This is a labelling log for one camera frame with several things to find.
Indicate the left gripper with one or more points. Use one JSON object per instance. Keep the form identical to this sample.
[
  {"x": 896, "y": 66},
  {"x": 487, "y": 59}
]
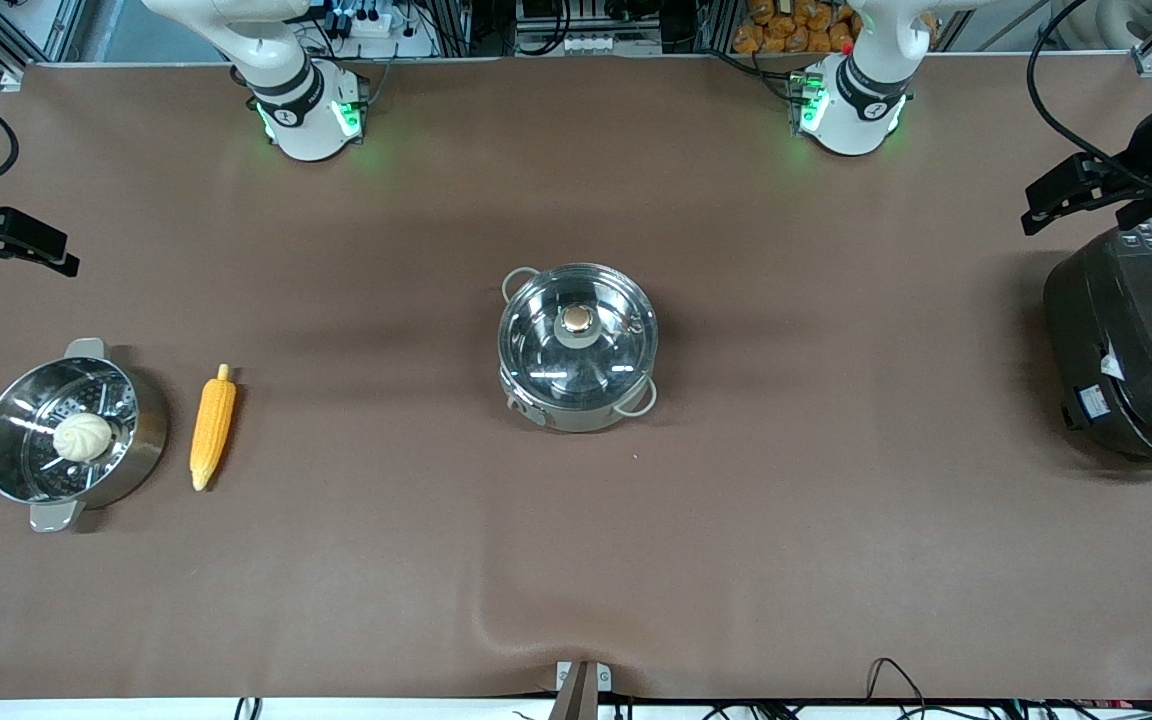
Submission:
[{"x": 1142, "y": 163}]

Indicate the yellow corn cob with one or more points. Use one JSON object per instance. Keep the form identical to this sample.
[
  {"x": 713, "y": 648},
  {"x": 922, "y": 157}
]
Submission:
[{"x": 212, "y": 430}]

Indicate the glass pot lid with knob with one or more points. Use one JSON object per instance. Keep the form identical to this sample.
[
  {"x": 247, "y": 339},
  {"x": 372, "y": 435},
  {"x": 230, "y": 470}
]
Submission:
[{"x": 541, "y": 350}]

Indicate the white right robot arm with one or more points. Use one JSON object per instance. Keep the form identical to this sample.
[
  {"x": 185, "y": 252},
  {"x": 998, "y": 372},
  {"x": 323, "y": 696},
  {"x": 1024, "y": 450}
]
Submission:
[{"x": 301, "y": 110}]

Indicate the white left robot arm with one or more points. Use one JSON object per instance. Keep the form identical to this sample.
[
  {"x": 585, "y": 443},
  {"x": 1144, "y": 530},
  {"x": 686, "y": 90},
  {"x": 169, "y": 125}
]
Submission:
[{"x": 856, "y": 110}]

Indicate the steel steamer pot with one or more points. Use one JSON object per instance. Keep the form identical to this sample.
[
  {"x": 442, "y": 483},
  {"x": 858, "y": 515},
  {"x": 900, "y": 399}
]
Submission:
[{"x": 136, "y": 450}]

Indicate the black rice cooker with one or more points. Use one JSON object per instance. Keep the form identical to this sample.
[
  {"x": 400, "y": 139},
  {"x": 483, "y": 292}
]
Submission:
[{"x": 1136, "y": 350}]

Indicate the white rounded plastic housing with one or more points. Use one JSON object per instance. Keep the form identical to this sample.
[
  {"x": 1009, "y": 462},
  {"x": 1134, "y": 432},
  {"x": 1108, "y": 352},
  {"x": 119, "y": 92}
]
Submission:
[{"x": 1126, "y": 20}]

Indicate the white steamed bun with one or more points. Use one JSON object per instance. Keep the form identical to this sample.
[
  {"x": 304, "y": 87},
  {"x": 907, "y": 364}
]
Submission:
[{"x": 83, "y": 437}]

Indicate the pile of orange bread rolls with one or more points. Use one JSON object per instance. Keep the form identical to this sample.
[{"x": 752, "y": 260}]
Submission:
[{"x": 786, "y": 25}]

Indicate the white power strip with plugs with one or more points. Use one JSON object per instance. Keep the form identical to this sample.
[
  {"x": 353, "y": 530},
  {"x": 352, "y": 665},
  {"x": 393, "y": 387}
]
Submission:
[{"x": 386, "y": 25}]

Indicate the brown table mat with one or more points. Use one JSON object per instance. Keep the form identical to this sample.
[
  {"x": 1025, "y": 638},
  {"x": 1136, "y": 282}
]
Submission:
[{"x": 836, "y": 550}]

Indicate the small white power strip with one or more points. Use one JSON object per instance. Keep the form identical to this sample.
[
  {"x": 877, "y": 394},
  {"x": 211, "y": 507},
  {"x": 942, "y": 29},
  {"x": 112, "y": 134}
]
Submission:
[{"x": 591, "y": 45}]

